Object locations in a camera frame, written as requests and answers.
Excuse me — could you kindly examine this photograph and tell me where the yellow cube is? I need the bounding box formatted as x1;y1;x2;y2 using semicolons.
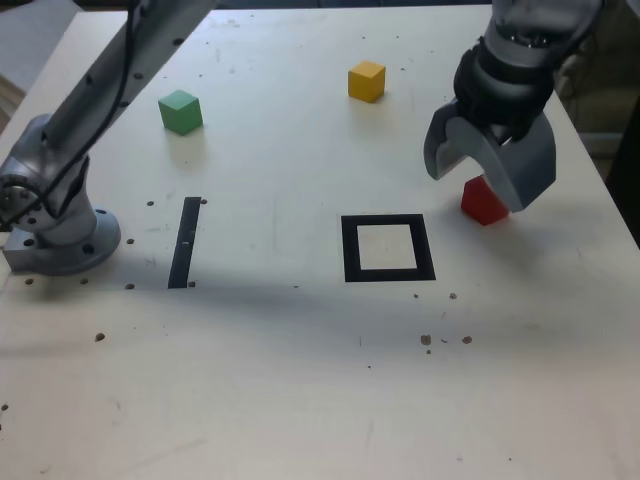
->
347;60;387;104

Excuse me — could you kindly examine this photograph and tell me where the red cube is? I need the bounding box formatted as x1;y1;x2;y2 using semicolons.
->
459;175;511;227

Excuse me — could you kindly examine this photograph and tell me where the black tape square outline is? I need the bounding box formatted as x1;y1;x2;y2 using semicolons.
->
340;213;437;284

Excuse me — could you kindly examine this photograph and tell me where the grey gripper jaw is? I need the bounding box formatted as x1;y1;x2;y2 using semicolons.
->
446;115;558;215

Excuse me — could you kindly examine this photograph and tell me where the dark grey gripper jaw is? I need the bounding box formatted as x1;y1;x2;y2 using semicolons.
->
423;99;474;181

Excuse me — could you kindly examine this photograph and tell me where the green cube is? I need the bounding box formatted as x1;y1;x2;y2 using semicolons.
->
157;89;204;136

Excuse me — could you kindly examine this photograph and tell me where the light wooden board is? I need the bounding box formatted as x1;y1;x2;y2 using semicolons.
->
0;74;26;134

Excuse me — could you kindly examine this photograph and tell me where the black tape strip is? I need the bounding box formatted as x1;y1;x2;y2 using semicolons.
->
167;196;202;290

